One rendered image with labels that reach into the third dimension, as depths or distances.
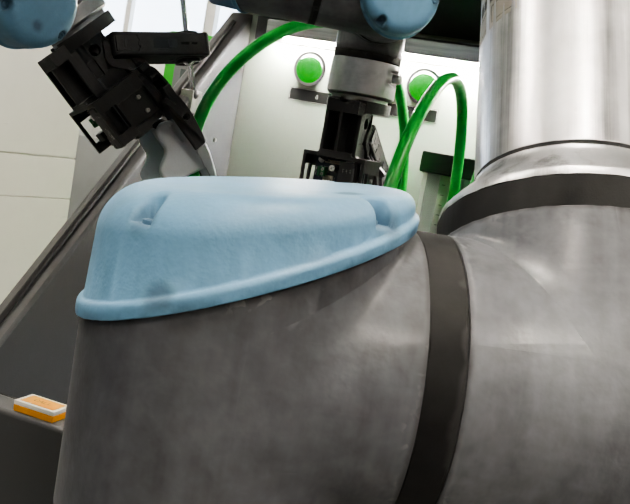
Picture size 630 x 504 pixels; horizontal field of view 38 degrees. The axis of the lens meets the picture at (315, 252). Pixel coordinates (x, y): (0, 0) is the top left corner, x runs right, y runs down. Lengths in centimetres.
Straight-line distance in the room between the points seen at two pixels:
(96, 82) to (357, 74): 27
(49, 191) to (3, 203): 23
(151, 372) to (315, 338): 5
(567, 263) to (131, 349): 16
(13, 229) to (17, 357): 299
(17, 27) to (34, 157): 332
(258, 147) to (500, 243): 109
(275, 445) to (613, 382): 12
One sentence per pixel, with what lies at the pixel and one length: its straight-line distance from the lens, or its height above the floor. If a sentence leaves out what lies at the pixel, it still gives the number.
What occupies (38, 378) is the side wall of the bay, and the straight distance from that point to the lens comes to 115.
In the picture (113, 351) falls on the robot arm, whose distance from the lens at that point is 31.
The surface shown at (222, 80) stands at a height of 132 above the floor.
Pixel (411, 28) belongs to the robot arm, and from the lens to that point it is 88.
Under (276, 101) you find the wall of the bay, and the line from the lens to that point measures 142.
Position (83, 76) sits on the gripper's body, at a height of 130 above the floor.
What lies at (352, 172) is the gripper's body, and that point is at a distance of 97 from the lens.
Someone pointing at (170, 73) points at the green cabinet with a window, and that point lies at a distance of 421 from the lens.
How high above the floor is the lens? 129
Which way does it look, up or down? 7 degrees down
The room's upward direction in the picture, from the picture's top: 10 degrees clockwise
